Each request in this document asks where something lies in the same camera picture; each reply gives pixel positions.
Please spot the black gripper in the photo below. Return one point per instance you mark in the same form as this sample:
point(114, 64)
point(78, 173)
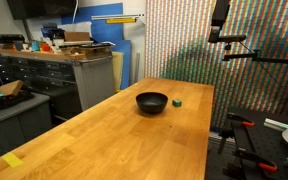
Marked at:
point(221, 13)

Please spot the green block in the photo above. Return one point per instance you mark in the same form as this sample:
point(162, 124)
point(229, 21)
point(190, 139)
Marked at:
point(176, 103)

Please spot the black bowl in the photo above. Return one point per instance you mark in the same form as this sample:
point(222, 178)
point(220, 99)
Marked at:
point(151, 104)

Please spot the light wooden block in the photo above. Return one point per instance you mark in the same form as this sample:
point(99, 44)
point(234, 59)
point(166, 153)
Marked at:
point(10, 88)

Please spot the multicolour patterned backdrop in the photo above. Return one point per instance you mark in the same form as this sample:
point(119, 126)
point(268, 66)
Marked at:
point(184, 46)

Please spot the grey metal pole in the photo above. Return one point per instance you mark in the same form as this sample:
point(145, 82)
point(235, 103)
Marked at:
point(137, 68)

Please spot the yellow level bar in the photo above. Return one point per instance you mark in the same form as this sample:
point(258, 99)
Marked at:
point(120, 20)

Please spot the beige foam board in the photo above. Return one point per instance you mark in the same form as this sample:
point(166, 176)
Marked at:
point(117, 70)

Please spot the blue board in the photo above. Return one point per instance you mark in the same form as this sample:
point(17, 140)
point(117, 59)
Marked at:
point(109, 33)

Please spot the silver aluminium extrusion bar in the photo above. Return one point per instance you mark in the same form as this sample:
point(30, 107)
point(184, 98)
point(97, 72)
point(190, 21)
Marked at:
point(275, 124)

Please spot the black perforated breadboard table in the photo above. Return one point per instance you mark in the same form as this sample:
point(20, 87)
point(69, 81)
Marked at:
point(270, 143)

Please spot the grey perforated panel cabinet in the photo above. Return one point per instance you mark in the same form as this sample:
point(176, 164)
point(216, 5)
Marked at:
point(95, 83)

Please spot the brown cardboard box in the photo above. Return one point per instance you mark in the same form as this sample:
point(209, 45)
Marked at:
point(77, 36)

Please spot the orange small container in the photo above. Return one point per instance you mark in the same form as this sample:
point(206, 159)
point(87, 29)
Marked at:
point(45, 47)

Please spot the teal small cup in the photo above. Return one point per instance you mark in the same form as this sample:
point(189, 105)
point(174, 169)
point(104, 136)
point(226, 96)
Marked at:
point(35, 46)

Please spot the wooden plank cabinet top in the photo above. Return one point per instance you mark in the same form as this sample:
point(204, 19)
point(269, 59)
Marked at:
point(34, 54)

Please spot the dark grey drawer cabinet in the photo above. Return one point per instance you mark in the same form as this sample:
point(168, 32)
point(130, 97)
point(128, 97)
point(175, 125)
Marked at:
point(34, 76)

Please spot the black sensor bar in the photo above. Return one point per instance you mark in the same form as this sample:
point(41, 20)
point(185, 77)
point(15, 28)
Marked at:
point(8, 38)

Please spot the grey plastic storage bin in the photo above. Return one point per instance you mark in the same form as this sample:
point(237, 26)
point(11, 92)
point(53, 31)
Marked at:
point(17, 123)

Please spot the black tray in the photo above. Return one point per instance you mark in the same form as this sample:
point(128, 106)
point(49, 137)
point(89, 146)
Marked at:
point(7, 101)

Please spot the yellow tape piece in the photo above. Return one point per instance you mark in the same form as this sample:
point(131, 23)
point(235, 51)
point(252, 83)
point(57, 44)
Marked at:
point(12, 160)

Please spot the black stereo camera bar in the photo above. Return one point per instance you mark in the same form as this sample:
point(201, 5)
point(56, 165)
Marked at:
point(234, 38)

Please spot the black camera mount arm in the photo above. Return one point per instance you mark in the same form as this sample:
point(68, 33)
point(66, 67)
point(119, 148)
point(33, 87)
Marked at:
point(267, 59)

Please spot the white wall rail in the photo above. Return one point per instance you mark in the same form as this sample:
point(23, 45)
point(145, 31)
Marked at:
point(117, 16)

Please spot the black wall monitor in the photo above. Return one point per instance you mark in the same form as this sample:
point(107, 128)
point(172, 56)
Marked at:
point(40, 8)

